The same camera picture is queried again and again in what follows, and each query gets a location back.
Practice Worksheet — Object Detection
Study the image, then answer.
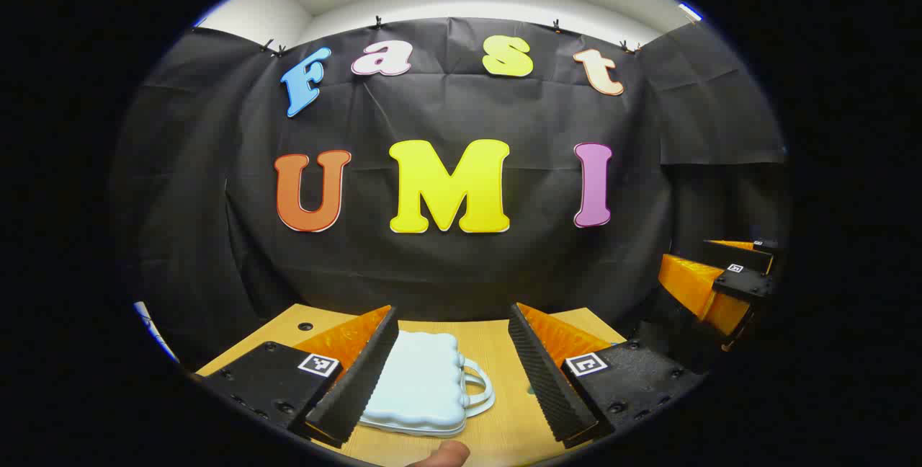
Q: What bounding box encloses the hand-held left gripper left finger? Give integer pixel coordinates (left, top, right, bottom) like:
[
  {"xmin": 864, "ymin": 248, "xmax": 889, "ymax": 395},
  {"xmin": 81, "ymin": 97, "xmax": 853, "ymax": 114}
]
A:
[{"xmin": 194, "ymin": 305, "xmax": 400, "ymax": 450}]

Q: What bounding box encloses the light blue suitcase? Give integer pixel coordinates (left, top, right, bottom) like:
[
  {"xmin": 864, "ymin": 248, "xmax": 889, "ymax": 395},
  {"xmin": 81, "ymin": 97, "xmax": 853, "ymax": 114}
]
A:
[{"xmin": 358, "ymin": 330, "xmax": 496, "ymax": 439}]

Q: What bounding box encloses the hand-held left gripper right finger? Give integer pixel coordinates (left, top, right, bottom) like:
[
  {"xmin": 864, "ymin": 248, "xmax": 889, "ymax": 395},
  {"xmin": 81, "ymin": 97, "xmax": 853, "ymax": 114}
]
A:
[{"xmin": 508, "ymin": 301, "xmax": 710, "ymax": 450}]

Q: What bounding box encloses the white blue-edged object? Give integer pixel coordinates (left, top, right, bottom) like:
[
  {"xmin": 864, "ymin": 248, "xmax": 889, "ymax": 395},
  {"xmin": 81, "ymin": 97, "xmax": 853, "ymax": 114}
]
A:
[{"xmin": 133, "ymin": 301, "xmax": 179, "ymax": 364}]

